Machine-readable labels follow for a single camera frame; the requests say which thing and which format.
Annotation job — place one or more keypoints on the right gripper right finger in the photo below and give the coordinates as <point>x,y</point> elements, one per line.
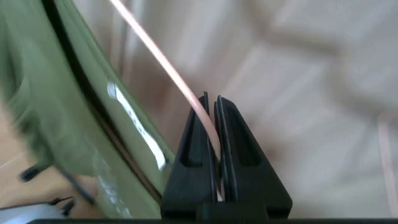
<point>255,186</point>

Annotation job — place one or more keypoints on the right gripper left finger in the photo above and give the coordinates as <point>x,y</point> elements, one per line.
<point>186,189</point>

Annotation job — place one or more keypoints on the green printed t-shirt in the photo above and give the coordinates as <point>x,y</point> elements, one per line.
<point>46,93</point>

